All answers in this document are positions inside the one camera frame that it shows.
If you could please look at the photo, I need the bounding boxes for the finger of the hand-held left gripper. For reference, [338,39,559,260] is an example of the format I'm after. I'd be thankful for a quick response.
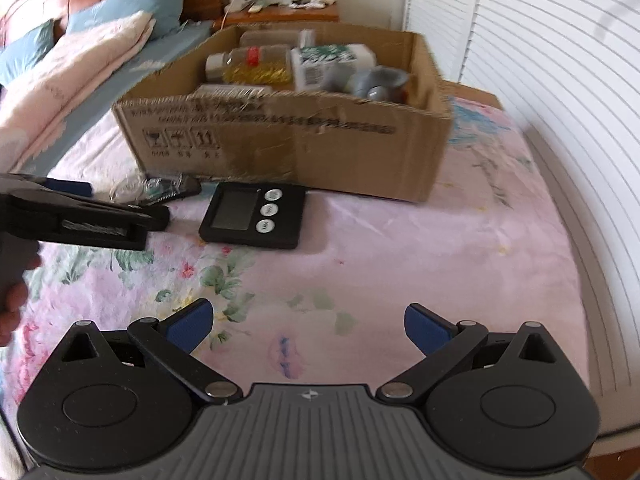
[0,172,94,200]
[30,192,172,252]

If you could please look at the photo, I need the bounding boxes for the brown cardboard box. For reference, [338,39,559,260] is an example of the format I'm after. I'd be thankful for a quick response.
[112,22,455,204]

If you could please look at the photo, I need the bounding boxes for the white louvered closet door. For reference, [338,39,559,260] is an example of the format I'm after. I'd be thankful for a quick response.
[460,0,640,436]
[402,0,484,86]

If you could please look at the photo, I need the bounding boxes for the small blue pillow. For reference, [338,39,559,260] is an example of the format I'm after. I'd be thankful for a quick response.
[0,19,55,86]

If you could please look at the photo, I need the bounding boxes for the clear empty bottle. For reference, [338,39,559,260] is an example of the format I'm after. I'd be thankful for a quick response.
[239,29,317,49]

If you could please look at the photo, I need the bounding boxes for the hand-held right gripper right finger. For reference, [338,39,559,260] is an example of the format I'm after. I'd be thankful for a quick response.
[375,302,563,406]

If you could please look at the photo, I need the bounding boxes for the grey shark plush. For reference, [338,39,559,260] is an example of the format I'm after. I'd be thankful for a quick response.
[320,66,412,104]

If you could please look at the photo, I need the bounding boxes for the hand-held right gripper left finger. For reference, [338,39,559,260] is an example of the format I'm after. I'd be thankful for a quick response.
[52,297,241,406]

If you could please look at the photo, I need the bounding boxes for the white plastic bottle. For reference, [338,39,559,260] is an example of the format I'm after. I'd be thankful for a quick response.
[290,43,377,93]

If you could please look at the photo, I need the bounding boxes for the floral pink bed sheet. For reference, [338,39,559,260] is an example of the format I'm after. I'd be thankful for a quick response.
[0,80,591,461]

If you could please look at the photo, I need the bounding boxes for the clear bottle of yellow capsules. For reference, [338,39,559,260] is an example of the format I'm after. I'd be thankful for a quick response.
[205,46,293,86]

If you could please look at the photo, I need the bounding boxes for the large blue pillow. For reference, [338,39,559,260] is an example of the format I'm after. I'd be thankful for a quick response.
[65,0,190,41]

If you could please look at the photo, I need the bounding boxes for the wooden nightstand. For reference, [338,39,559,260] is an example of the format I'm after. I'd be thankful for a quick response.
[212,0,341,31]

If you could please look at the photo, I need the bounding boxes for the clear plastic package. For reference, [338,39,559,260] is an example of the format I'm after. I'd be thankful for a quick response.
[110,174,202,207]

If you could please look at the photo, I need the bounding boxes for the pink folded blanket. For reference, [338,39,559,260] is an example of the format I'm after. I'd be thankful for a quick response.
[0,10,157,176]

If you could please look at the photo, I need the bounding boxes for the black digital timer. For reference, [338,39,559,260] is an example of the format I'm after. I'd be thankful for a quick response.
[198,181,308,251]

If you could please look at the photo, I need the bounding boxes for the person's left hand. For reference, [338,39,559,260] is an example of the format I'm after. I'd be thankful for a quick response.
[0,255,42,347]

